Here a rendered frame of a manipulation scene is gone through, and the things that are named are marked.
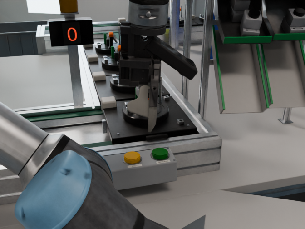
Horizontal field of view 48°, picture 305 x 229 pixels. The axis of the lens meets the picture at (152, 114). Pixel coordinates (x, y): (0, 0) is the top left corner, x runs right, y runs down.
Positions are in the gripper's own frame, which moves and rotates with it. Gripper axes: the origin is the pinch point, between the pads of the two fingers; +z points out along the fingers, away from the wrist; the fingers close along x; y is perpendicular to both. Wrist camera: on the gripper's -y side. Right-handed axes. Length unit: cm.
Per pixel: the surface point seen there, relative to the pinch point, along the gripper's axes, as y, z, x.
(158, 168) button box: -2.2, 14.5, 0.9
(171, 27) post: -15, 21, -138
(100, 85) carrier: 17, 17, -49
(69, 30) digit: 23.5, -8.3, -30.4
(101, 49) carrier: 22, 19, -90
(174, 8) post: -16, 10, -139
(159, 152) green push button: -2.5, 12.2, -2.3
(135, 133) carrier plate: 3.8, 13.6, -12.3
